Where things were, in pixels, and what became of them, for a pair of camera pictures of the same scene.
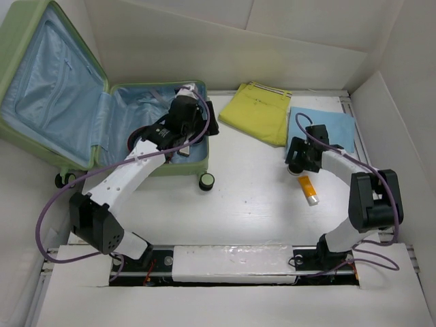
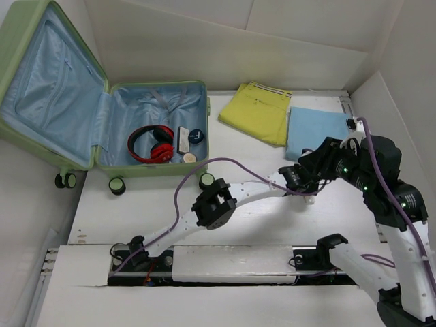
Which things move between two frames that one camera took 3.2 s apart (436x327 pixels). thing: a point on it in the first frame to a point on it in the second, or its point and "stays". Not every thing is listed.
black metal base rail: (312, 268) stays
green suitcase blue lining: (58, 110) stays
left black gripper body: (192, 130) to (309, 189)
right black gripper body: (302, 157) to (341, 163)
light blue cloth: (339, 126) stays
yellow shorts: (260, 110) stays
